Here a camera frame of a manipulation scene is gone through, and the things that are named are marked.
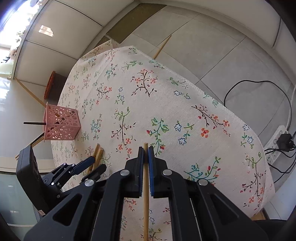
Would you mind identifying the thick wooden chopstick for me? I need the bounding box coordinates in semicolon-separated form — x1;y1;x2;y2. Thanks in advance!
87;143;100;174

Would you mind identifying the wooden chopstick bundle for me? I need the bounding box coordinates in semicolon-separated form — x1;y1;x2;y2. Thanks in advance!
92;147;104;171

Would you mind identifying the long wooden chopstick top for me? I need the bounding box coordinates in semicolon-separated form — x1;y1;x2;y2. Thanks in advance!
28;133;45;147

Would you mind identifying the wooden chopstick bottom edge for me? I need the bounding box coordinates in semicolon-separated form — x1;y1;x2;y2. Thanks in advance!
143;143;149;241

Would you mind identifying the black chopstick long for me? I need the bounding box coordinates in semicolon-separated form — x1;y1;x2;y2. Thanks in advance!
23;121;46;126

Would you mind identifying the pink perforated utensil holder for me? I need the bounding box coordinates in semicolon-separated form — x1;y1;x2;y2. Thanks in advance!
43;104;81;141

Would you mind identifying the brown trash bin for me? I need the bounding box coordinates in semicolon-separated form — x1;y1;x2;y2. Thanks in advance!
44;71;67;105

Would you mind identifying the floral tablecloth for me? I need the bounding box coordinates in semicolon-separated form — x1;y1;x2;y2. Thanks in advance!
49;45;276;241

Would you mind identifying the white power strip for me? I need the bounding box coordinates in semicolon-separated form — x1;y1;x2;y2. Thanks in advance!
264;125;287;164

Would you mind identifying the black power adapter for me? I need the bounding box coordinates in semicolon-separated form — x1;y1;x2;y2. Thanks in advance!
276;133;295;152

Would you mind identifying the black power cable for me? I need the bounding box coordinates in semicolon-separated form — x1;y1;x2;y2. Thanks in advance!
223;79;293;130

